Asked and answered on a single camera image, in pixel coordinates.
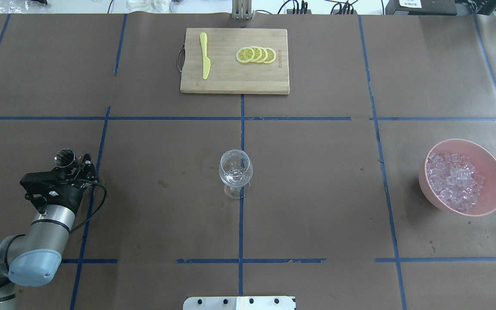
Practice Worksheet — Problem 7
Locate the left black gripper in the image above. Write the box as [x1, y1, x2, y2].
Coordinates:
[43, 153, 98, 211]

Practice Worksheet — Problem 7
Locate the steel jigger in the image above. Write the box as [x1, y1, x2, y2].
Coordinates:
[53, 149, 78, 169]

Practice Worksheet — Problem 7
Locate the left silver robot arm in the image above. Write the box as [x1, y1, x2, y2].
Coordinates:
[0, 149, 102, 310]

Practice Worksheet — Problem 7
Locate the clear wine glass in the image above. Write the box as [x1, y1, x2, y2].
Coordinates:
[219, 149, 254, 200]

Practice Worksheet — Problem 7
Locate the ice cubes pile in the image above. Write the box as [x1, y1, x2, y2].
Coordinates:
[426, 152, 486, 214]

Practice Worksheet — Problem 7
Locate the pink ice bowl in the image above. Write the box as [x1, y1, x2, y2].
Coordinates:
[418, 139, 496, 217]

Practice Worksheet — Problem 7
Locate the bamboo cutting board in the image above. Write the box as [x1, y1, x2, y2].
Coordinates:
[180, 28, 291, 96]

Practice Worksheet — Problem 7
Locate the yellow plastic knife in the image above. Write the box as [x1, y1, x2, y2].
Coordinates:
[199, 33, 212, 79]

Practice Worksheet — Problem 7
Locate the black box device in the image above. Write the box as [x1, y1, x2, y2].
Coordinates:
[384, 0, 457, 16]

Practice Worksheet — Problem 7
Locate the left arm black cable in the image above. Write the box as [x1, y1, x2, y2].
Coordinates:
[59, 181, 107, 235]

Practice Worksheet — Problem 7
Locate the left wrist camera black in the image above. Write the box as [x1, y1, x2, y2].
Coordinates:
[19, 168, 69, 215]

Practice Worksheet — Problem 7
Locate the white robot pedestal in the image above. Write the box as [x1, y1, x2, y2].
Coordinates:
[183, 296, 297, 310]

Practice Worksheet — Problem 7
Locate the aluminium frame post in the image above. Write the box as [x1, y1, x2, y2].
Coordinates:
[232, 0, 253, 20]

